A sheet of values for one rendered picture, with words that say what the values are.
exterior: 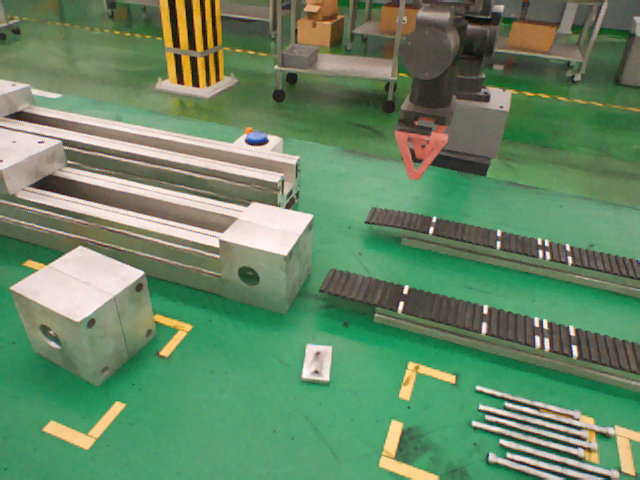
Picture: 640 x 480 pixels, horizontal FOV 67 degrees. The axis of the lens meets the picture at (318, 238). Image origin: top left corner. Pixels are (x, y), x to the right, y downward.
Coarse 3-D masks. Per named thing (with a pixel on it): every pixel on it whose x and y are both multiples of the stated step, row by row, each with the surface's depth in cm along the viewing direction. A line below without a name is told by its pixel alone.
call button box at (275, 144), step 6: (240, 138) 94; (270, 138) 95; (276, 138) 95; (282, 138) 95; (240, 144) 91; (246, 144) 91; (252, 144) 91; (258, 144) 91; (264, 144) 91; (270, 144) 92; (276, 144) 93; (282, 144) 95; (270, 150) 90; (276, 150) 93; (282, 150) 96
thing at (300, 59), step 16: (400, 0) 363; (400, 16) 323; (400, 32) 329; (288, 48) 364; (304, 48) 374; (288, 64) 354; (304, 64) 351; (320, 64) 366; (336, 64) 369; (352, 64) 371; (368, 64) 374; (384, 64) 376; (288, 80) 409; (384, 80) 347
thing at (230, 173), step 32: (32, 128) 86; (64, 128) 93; (96, 128) 90; (128, 128) 89; (96, 160) 85; (128, 160) 83; (160, 160) 80; (192, 160) 79; (224, 160) 85; (256, 160) 82; (288, 160) 81; (192, 192) 81; (224, 192) 79; (256, 192) 77; (288, 192) 80
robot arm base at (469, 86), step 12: (468, 60) 103; (480, 60) 103; (468, 72) 104; (480, 72) 105; (456, 84) 105; (468, 84) 104; (480, 84) 106; (456, 96) 106; (468, 96) 105; (480, 96) 105
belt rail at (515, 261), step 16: (416, 240) 76; (432, 240) 75; (448, 240) 74; (464, 256) 74; (480, 256) 73; (496, 256) 73; (512, 256) 72; (528, 256) 71; (528, 272) 72; (544, 272) 71; (560, 272) 71; (576, 272) 70; (592, 272) 69; (608, 288) 69; (624, 288) 68
